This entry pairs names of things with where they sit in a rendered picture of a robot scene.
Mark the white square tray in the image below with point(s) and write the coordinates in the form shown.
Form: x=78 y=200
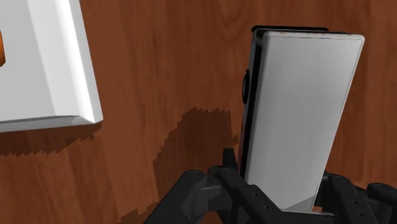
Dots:
x=46 y=62

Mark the white and black phone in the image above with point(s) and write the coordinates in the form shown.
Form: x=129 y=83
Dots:
x=297 y=124

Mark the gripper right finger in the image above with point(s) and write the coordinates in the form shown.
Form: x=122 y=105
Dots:
x=353 y=201

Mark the orange object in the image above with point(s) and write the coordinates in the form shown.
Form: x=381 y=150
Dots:
x=2 y=49

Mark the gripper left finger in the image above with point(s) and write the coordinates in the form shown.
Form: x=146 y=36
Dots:
x=235 y=192

